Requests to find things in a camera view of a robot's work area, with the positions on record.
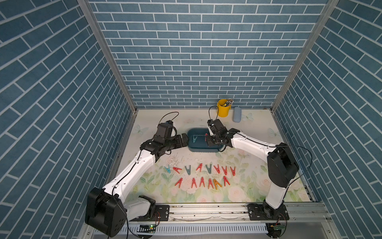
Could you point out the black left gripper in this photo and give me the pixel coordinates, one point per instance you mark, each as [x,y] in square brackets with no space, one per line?
[178,143]

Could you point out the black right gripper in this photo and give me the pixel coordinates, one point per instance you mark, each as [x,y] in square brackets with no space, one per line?
[208,141]

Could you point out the dark teal storage box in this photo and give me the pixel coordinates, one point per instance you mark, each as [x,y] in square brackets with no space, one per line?
[201,145]

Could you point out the dark teal clothespin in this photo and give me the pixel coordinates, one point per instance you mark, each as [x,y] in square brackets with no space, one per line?
[209,168]

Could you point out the red clothespin row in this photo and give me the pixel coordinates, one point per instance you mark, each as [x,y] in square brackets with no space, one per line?
[179,182]
[210,184]
[226,181]
[202,182]
[194,185]

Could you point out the orange clothespin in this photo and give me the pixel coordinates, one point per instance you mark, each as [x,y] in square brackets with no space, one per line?
[217,185]

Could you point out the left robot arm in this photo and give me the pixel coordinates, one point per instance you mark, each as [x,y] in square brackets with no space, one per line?
[106,209]

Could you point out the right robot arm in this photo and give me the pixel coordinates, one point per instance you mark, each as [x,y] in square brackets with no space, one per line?
[282,166]

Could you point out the yellow pen cup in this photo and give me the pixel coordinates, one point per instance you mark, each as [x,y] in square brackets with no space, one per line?
[222,111]

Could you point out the grey blue cylinder case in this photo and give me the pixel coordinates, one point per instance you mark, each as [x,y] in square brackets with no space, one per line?
[237,114]

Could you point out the pens in yellow cup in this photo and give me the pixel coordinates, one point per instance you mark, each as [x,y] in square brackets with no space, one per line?
[228,103]

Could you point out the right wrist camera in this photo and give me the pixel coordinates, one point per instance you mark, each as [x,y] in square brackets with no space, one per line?
[210,124]

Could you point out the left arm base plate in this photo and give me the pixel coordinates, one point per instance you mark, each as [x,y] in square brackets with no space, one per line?
[158,213]

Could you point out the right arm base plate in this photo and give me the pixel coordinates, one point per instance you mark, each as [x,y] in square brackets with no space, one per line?
[267,211]

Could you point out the aluminium front rail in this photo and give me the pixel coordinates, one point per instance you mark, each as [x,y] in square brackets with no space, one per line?
[293,212]

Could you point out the aluminium corner post left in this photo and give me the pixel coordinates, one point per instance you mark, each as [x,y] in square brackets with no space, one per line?
[92,21]

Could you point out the aluminium corner post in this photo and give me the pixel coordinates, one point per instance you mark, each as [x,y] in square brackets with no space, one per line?
[92,21]
[317,29]

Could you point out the aluminium corner post right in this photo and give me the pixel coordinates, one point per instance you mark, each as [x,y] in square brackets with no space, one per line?
[317,29]

